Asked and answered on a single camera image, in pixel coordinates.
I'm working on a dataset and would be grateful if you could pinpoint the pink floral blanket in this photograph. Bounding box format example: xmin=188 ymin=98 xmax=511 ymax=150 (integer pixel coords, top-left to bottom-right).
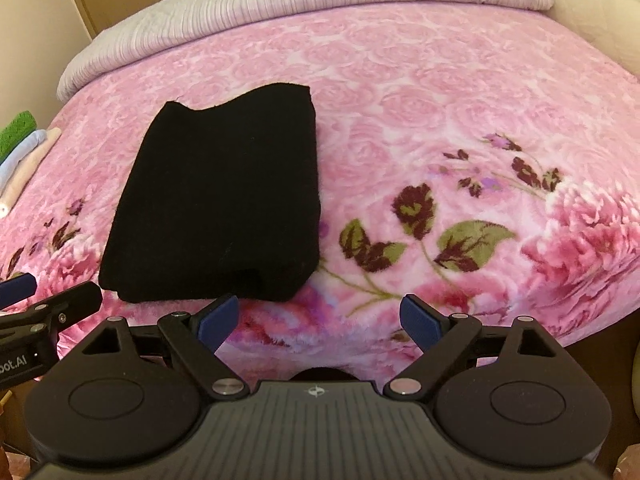
xmin=0 ymin=0 xmax=640 ymax=348

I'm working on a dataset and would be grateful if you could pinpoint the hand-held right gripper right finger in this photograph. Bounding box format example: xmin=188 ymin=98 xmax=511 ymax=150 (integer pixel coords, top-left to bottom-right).
xmin=384 ymin=294 xmax=559 ymax=401

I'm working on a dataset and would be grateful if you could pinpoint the beige folded cloth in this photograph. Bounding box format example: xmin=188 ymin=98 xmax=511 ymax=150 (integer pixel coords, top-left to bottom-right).
xmin=0 ymin=127 xmax=62 ymax=206

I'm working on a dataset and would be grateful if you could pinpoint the black knit sweater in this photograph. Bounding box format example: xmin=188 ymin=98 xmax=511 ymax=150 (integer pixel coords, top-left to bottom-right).
xmin=98 ymin=82 xmax=322 ymax=304

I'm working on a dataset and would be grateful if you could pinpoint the light blue folded cloth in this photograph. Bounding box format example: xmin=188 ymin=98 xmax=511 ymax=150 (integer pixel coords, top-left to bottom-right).
xmin=0 ymin=130 xmax=48 ymax=188

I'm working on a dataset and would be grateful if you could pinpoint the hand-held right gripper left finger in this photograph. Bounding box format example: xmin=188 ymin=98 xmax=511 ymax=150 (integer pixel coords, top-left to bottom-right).
xmin=80 ymin=294 xmax=251 ymax=402

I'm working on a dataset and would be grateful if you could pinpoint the green folded towel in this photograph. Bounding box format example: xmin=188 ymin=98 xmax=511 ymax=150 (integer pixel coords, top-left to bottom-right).
xmin=0 ymin=110 xmax=38 ymax=166

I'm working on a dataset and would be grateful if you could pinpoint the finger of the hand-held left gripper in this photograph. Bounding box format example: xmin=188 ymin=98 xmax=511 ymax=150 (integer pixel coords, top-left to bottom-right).
xmin=0 ymin=281 xmax=103 ymax=333
xmin=0 ymin=272 xmax=37 ymax=308

